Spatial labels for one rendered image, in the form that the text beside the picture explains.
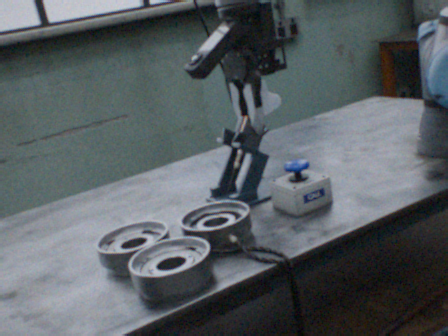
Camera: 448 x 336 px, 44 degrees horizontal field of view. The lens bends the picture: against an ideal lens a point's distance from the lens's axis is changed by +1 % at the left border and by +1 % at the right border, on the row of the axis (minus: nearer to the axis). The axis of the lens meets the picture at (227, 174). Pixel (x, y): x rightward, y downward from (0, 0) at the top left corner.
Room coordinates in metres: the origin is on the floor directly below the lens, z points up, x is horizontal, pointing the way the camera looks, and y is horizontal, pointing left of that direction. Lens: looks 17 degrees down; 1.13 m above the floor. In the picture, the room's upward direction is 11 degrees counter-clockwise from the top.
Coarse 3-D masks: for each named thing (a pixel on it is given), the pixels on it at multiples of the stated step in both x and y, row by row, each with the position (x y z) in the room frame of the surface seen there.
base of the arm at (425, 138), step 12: (432, 108) 0.94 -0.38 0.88; (444, 108) 0.92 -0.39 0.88; (432, 120) 0.94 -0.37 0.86; (444, 120) 0.92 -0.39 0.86; (420, 132) 0.96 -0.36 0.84; (432, 132) 0.93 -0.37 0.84; (444, 132) 0.91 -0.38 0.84; (420, 144) 0.95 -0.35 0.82; (432, 144) 0.92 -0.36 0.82; (444, 144) 0.91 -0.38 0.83; (432, 156) 0.92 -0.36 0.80; (444, 156) 0.91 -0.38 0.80
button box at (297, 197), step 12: (276, 180) 0.84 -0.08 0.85; (288, 180) 0.82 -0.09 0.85; (300, 180) 0.81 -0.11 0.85; (312, 180) 0.80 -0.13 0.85; (324, 180) 0.80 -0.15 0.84; (276, 192) 0.82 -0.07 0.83; (288, 192) 0.79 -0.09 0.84; (300, 192) 0.78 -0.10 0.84; (312, 192) 0.79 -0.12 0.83; (324, 192) 0.80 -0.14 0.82; (276, 204) 0.83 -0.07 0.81; (288, 204) 0.80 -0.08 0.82; (300, 204) 0.78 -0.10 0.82; (312, 204) 0.79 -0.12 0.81; (324, 204) 0.80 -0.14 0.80
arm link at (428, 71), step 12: (444, 12) 0.82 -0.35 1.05; (444, 24) 0.81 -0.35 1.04; (444, 36) 0.81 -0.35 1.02; (432, 48) 0.83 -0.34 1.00; (444, 48) 0.78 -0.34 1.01; (432, 60) 0.80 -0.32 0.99; (444, 60) 0.78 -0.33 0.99; (432, 72) 0.79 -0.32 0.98; (444, 72) 0.78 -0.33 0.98; (432, 84) 0.79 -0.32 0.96; (444, 84) 0.78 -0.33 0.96; (432, 96) 0.83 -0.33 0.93; (444, 96) 0.78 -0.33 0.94
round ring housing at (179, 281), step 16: (176, 240) 0.69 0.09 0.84; (192, 240) 0.68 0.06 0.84; (144, 256) 0.68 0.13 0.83; (176, 256) 0.66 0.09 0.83; (192, 256) 0.65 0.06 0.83; (208, 256) 0.63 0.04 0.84; (160, 272) 0.62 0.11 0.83; (176, 272) 0.59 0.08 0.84; (192, 272) 0.60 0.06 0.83; (208, 272) 0.62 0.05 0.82; (144, 288) 0.60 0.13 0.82; (160, 288) 0.59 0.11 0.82; (176, 288) 0.59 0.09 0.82; (192, 288) 0.61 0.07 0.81
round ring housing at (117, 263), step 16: (128, 224) 0.78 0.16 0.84; (144, 224) 0.78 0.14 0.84; (160, 224) 0.76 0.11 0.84; (112, 240) 0.76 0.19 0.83; (128, 240) 0.75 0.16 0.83; (144, 240) 0.75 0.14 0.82; (160, 240) 0.71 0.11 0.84; (112, 256) 0.69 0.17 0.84; (128, 256) 0.68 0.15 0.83; (112, 272) 0.70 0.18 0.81; (128, 272) 0.69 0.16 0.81
